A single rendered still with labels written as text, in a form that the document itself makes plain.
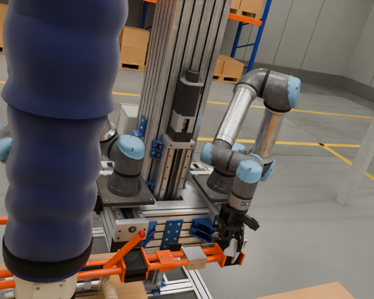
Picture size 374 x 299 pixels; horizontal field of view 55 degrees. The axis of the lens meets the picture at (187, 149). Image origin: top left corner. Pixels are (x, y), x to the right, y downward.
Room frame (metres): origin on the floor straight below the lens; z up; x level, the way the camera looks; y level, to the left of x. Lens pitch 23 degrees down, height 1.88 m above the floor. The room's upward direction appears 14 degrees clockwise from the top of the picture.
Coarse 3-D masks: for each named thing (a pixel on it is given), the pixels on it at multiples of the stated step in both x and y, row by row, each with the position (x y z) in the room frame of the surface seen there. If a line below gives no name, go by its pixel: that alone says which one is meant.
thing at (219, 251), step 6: (216, 246) 1.03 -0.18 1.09; (222, 246) 1.03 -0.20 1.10; (228, 246) 1.04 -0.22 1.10; (216, 252) 1.02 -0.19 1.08; (222, 252) 1.00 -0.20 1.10; (240, 252) 1.02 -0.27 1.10; (222, 258) 0.99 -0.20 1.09; (228, 258) 1.00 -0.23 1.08; (240, 258) 1.02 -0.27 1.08; (222, 264) 0.98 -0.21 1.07; (228, 264) 1.00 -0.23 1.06; (234, 264) 1.01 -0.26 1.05; (240, 264) 1.01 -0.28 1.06
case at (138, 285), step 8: (104, 256) 1.01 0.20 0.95; (112, 256) 1.02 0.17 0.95; (0, 264) 0.87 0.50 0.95; (112, 280) 0.91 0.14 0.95; (120, 280) 0.92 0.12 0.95; (120, 288) 0.88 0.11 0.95; (128, 288) 0.89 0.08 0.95; (136, 288) 0.90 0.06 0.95; (144, 288) 0.91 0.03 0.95; (88, 296) 0.82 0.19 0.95; (96, 296) 0.83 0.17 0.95; (120, 296) 0.85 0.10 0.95; (128, 296) 0.86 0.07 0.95; (136, 296) 0.87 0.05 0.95; (144, 296) 0.88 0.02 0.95
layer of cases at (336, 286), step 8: (304, 288) 1.57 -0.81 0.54; (312, 288) 1.59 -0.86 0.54; (320, 288) 1.60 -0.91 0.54; (328, 288) 1.62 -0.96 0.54; (336, 288) 1.63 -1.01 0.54; (344, 288) 1.65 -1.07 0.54; (272, 296) 1.46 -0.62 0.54; (280, 296) 1.47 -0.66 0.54; (288, 296) 1.48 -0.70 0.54; (296, 296) 1.50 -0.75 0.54; (304, 296) 1.51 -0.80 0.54; (312, 296) 1.53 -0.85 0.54; (320, 296) 1.54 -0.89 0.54; (328, 296) 1.56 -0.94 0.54; (336, 296) 1.57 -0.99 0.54; (344, 296) 1.59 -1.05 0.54; (352, 296) 1.60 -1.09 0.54
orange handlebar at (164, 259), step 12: (156, 252) 0.93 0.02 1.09; (168, 252) 0.94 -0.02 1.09; (180, 252) 0.96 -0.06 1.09; (204, 252) 1.00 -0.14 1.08; (96, 264) 0.83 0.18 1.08; (156, 264) 0.88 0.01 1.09; (168, 264) 0.89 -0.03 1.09; (180, 264) 0.91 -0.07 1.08; (0, 276) 0.70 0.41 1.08; (12, 276) 0.72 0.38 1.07; (84, 276) 0.77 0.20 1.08; (96, 276) 0.79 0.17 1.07; (0, 288) 0.67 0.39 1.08
